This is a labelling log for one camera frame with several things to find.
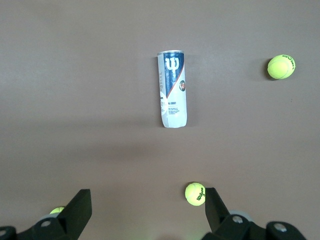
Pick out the brown table cloth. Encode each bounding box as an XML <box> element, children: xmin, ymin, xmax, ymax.
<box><xmin>0</xmin><ymin>0</ymin><xmax>320</xmax><ymax>240</ymax></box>

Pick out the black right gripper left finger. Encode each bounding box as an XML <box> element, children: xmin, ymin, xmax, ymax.
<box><xmin>0</xmin><ymin>188</ymin><xmax>93</xmax><ymax>240</ymax></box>

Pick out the white blue tennis ball can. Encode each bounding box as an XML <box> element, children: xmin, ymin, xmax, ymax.
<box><xmin>156</xmin><ymin>49</ymin><xmax>188</xmax><ymax>129</ymax></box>

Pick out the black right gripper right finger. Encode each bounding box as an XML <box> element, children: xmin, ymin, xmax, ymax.
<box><xmin>201</xmin><ymin>186</ymin><xmax>310</xmax><ymax>240</ymax></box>

